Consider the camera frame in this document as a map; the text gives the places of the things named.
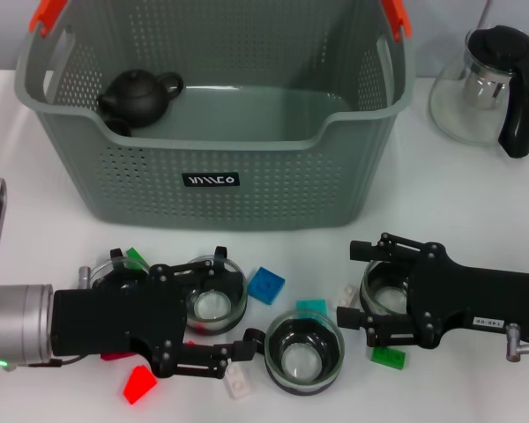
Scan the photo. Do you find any glass pitcher black handle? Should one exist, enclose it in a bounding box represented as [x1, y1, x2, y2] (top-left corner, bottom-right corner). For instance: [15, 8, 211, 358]
[428, 25, 529, 160]

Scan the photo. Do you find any dark red long brick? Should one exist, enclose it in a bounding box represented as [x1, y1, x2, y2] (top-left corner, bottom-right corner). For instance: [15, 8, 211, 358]
[100, 351, 138, 363]

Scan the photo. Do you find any white two-stud brick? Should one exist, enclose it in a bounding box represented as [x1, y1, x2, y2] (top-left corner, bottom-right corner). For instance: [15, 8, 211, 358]
[334, 285, 362, 309]
[222, 363, 257, 401]

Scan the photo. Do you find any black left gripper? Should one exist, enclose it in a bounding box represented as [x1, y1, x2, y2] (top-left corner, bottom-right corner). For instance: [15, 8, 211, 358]
[52, 258, 257, 381]

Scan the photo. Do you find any bright red slope brick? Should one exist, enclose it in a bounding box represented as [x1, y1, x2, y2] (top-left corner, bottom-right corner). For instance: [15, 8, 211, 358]
[122, 364, 159, 405]

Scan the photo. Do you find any green two-stud brick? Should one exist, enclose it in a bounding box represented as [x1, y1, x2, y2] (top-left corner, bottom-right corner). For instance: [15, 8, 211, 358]
[369, 346, 409, 371]

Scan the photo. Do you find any glass teacup black sleeve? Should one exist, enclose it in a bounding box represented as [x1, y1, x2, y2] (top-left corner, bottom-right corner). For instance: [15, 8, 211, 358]
[242, 308, 346, 397]
[183, 245, 249, 336]
[90, 248, 153, 292]
[361, 259, 424, 318]

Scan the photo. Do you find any grey perforated storage basket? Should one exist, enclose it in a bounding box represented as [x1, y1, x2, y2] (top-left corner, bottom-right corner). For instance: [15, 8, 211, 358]
[15, 0, 418, 233]

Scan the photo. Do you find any green translucent stepped brick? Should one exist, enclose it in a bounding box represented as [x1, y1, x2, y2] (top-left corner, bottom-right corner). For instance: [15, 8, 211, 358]
[123, 246, 151, 271]

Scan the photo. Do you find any blue square brick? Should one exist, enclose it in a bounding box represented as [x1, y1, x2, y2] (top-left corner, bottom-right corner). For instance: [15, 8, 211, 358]
[246, 266, 287, 306]

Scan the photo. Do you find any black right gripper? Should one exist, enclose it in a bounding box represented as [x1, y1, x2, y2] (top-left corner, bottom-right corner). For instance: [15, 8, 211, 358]
[337, 232, 529, 350]

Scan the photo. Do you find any black clay teacup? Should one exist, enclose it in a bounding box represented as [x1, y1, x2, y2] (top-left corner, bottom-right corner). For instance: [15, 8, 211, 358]
[105, 117, 132, 137]

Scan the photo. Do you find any teal square brick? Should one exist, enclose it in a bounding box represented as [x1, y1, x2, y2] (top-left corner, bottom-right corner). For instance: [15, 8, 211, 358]
[294, 299, 328, 316]

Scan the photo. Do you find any orange basket handle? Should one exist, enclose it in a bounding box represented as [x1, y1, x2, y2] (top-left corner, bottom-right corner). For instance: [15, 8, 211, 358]
[28, 0, 414, 43]

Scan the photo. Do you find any black clay teapot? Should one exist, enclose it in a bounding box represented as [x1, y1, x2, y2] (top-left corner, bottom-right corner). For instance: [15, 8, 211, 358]
[97, 69, 185, 130]

